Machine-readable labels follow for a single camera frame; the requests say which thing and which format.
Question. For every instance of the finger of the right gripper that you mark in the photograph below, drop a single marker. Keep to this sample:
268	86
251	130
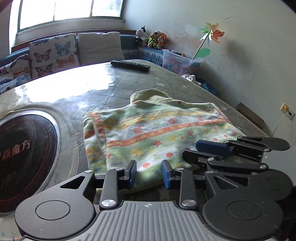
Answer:
272	183
251	148

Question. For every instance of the black remote control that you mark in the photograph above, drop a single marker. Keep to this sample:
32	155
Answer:
131	66

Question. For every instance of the yellow green plush toy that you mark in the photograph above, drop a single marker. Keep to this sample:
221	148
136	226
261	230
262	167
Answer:
153	39

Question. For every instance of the orange plush toy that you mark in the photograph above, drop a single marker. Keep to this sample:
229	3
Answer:
160	42

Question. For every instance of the wall power socket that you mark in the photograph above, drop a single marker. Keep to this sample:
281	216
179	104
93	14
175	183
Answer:
286	110

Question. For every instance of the colourful paper pinwheel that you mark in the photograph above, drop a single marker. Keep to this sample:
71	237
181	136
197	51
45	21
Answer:
211	33

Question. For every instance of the blue sofa bench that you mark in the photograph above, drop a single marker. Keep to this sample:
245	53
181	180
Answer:
129	45

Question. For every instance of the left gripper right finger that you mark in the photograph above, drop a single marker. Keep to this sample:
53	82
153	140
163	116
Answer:
228	208

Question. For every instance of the plain beige cushion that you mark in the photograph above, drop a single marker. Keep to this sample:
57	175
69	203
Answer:
97	48

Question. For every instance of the black white plush toy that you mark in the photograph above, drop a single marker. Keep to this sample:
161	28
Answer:
141	36

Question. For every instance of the round induction cooktop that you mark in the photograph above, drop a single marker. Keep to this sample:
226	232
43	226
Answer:
30	143

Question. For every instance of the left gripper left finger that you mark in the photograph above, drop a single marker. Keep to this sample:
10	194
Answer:
66	210

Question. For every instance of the butterfly pattern cushion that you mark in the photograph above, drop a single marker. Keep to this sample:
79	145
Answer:
52	55

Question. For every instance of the green patterned fleece child jacket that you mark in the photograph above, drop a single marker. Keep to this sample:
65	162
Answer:
153	127

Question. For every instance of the window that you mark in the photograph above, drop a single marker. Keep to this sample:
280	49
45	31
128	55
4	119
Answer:
39	13

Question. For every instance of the clear plastic storage box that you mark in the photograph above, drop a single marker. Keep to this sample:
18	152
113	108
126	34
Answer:
179	64

